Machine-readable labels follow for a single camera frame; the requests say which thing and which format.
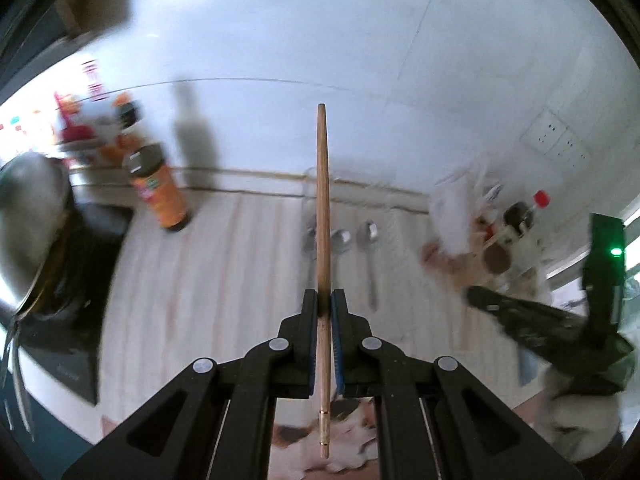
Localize steel spoon lone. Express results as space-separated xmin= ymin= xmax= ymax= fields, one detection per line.
xmin=358 ymin=220 xmax=378 ymax=312

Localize round steel spoon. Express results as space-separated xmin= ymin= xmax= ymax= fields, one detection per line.
xmin=331 ymin=229 xmax=352 ymax=255

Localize blue kitchen cabinet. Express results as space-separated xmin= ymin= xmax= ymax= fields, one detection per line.
xmin=1 ymin=376 xmax=93 ymax=479

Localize brown lid spice jar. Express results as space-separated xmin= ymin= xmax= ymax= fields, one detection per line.
xmin=483 ymin=243 xmax=512 ymax=275

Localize striped cat print mat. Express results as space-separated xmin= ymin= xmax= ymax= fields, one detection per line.
xmin=94 ymin=192 xmax=551 ymax=480

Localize red cap dark bottle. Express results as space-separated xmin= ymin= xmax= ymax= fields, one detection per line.
xmin=502 ymin=190 xmax=550 ymax=246

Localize black induction cooktop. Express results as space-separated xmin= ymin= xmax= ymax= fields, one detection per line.
xmin=18 ymin=204 xmax=134 ymax=405

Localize clear plastic tray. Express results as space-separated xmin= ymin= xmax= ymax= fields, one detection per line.
xmin=329 ymin=171 xmax=431 ymax=338

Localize white plastic bag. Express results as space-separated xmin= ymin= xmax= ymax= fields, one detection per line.
xmin=428 ymin=158 xmax=492 ymax=257

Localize soy sauce bottle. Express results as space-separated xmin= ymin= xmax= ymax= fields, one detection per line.
xmin=115 ymin=101 xmax=193 ymax=232

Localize white wall socket panel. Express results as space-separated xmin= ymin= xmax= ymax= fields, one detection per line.
xmin=521 ymin=108 xmax=591 ymax=172

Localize colourful wall stickers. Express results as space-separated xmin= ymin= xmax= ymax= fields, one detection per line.
xmin=1 ymin=53 xmax=128 ymax=168

